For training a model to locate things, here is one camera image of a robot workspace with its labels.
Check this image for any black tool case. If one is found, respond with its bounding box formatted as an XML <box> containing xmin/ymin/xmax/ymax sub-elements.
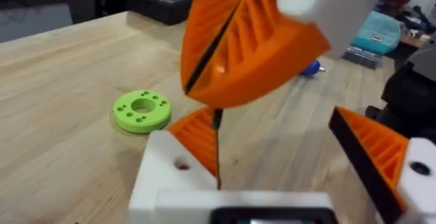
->
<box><xmin>126</xmin><ymin>0</ymin><xmax>195</xmax><ymax>27</ymax></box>

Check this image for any blue electric screwdriver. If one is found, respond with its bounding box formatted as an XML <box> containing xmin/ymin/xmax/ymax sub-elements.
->
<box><xmin>300</xmin><ymin>59</ymin><xmax>329</xmax><ymax>77</ymax></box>

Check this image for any green disc with holes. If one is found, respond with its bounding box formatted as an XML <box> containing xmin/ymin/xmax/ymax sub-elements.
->
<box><xmin>112</xmin><ymin>89</ymin><xmax>172</xmax><ymax>135</ymax></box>

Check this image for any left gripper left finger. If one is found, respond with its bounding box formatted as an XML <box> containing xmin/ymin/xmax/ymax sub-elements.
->
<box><xmin>128</xmin><ymin>106</ymin><xmax>223</xmax><ymax>224</ymax></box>

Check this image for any clear plastic box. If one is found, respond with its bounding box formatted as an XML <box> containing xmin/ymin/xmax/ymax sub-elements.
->
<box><xmin>341</xmin><ymin>45</ymin><xmax>384</xmax><ymax>70</ymax></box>

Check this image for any teal zip bag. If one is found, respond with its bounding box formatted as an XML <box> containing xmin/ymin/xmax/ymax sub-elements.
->
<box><xmin>351</xmin><ymin>10</ymin><xmax>402</xmax><ymax>56</ymax></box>

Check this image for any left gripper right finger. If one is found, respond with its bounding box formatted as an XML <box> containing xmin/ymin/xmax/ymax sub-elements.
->
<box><xmin>328</xmin><ymin>106</ymin><xmax>436</xmax><ymax>224</ymax></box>

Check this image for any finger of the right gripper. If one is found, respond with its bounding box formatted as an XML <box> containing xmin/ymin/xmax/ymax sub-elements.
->
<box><xmin>180</xmin><ymin>0</ymin><xmax>253</xmax><ymax>95</ymax></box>
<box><xmin>185</xmin><ymin>0</ymin><xmax>392</xmax><ymax>110</ymax></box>

